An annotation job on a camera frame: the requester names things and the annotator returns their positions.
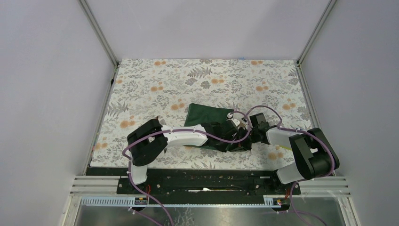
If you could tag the dark green cloth napkin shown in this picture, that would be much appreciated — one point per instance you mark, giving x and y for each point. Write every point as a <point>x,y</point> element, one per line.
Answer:
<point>202,115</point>

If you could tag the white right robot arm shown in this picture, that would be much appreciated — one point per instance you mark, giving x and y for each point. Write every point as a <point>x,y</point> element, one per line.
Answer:
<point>313,155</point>

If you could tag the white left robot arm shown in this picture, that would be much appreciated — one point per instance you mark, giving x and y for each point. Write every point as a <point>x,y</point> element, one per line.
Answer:
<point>149,140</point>

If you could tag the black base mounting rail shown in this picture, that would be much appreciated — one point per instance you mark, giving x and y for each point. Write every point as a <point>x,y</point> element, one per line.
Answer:
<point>200,186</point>

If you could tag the floral patterned table mat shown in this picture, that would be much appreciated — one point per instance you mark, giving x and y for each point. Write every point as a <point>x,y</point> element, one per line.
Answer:
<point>147,88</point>

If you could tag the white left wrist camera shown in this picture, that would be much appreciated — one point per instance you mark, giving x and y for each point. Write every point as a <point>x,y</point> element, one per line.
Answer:
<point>239,123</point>

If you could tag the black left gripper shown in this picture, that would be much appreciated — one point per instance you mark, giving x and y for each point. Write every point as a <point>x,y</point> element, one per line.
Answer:
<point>221,147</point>

